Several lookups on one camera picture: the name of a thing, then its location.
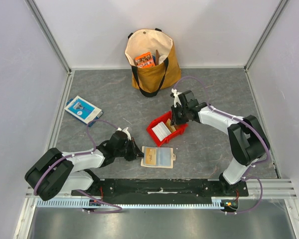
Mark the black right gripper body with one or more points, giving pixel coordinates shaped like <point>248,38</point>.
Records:
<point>177,115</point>

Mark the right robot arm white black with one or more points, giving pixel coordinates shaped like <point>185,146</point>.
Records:
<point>248,141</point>

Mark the red plastic bin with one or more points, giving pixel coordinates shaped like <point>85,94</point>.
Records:
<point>164,118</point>

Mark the white card stack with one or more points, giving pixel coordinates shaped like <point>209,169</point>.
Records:
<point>161,131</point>

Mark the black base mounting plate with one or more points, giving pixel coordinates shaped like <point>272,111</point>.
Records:
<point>164,191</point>

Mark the white cable duct rail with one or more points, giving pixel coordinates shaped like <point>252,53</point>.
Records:
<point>89,204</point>

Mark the white item in bag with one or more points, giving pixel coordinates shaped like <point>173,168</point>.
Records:
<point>161,59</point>

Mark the brown item in bag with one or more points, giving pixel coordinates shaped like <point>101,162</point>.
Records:
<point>156,57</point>

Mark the orange snack box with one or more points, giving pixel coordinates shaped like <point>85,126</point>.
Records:
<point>145,60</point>

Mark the mustard canvas tote bag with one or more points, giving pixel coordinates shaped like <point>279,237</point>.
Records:
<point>149,81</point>

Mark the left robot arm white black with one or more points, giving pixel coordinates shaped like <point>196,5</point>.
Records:
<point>57,171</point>

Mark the beige leather card holder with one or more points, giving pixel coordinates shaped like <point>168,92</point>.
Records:
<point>173,158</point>

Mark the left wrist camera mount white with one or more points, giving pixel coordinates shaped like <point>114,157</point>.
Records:
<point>126,131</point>

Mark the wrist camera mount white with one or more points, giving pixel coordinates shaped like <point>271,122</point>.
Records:
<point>126,131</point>
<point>175,95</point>

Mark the blue razor package box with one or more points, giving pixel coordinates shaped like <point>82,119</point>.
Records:
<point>83,110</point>

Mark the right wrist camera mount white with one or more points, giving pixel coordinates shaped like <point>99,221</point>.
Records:
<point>175,95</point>

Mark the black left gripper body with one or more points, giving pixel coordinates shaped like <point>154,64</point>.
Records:
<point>127,151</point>

